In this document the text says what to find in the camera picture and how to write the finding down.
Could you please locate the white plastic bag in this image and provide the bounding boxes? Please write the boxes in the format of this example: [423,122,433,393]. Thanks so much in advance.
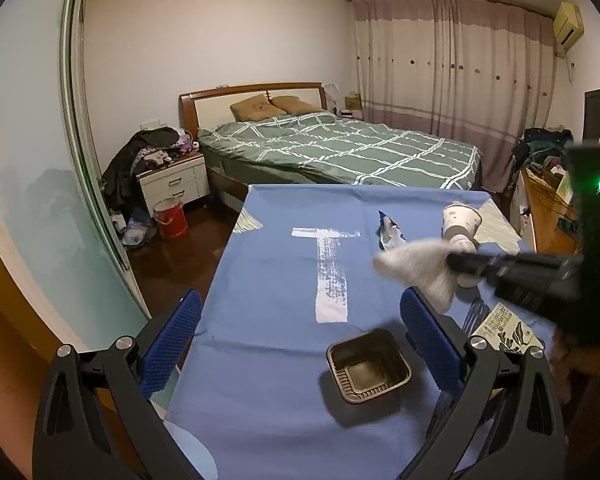
[372,239,456,313]

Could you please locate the brown plastic tray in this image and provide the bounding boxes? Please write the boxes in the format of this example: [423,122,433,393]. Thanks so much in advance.
[326,328,412,405]

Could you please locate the red bucket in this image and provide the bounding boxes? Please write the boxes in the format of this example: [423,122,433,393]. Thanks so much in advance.
[153,198,190,241]

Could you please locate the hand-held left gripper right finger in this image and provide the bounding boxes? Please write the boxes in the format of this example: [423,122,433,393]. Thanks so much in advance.
[399,287,567,480]

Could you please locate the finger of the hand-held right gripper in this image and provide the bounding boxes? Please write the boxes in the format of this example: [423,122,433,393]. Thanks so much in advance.
[446,251,521,281]

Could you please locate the wooden desk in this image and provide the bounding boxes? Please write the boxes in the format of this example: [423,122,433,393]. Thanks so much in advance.
[510,167,586,256]

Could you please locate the pink white curtain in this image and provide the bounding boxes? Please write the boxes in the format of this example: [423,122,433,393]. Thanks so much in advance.
[352,0,556,193]

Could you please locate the sliding wardrobe door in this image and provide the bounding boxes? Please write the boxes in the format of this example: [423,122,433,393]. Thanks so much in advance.
[0,0,153,356]

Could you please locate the white paper cup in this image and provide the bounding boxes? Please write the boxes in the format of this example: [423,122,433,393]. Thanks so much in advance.
[441,203,483,241]

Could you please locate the brown pillow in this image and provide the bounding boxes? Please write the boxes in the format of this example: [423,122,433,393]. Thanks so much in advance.
[271,95,318,115]
[230,95,288,122]

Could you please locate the black television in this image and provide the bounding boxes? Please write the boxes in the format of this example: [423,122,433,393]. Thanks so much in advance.
[582,87,600,143]

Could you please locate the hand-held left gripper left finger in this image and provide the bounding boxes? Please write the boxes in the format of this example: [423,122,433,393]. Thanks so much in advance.
[32,289,203,480]

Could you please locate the pile of dark clothes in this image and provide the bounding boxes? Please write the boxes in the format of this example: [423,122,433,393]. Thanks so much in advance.
[101,126,201,211]

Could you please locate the green checked duvet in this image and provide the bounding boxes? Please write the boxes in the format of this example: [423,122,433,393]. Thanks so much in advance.
[197,112,482,191]

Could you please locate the wall air conditioner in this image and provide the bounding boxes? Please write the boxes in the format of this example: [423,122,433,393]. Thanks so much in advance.
[552,1,584,57]

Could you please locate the printed leaf packet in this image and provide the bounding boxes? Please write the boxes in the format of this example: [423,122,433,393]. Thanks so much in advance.
[471,302,545,356]

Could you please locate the heap of plastic bags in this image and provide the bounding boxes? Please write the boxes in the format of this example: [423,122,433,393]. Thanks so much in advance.
[111,207,158,247]

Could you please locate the wooden bed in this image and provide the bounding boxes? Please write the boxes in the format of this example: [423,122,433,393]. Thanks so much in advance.
[179,81,483,206]

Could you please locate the small blue white packet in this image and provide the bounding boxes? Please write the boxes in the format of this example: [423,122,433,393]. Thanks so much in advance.
[376,210,407,252]

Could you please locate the clothes heap on desk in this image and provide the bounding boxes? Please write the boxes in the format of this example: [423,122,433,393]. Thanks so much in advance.
[511,126,574,173]

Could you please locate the white nightstand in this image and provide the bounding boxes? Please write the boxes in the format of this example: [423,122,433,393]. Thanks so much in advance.
[136,152,211,217]

